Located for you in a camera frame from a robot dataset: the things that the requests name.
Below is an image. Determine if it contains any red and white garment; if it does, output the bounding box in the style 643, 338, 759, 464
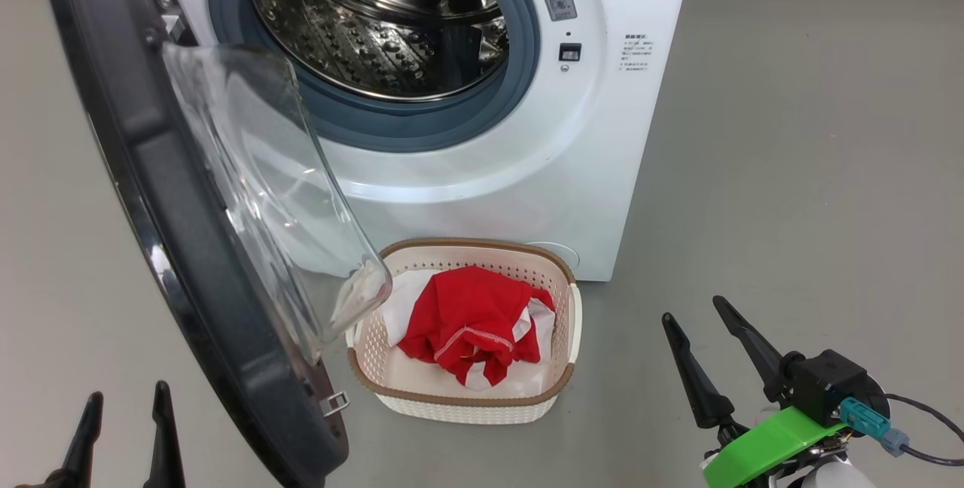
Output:
380, 270, 558, 398

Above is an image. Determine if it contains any cream perforated laundry basket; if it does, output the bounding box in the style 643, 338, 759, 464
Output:
345, 237, 583, 425

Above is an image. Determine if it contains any steel perforated drum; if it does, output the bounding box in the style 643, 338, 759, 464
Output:
247, 0, 511, 102

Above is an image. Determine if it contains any white washing machine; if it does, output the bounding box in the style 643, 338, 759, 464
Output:
113, 0, 696, 283

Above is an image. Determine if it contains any teal right cable connector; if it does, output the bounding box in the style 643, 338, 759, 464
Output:
840, 398, 911, 457

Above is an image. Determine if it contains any thin black right cable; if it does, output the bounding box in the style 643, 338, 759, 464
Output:
885, 394, 964, 468

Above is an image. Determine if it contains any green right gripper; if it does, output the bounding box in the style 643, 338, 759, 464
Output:
662, 295, 849, 488

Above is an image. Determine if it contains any grey rubber door gasket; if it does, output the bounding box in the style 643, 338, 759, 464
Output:
207, 0, 541, 154

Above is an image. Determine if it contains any dark grey washing machine door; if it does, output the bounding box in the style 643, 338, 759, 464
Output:
41, 0, 394, 488

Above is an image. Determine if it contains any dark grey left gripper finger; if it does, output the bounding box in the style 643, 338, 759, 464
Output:
45, 392, 105, 488
143, 380, 187, 488

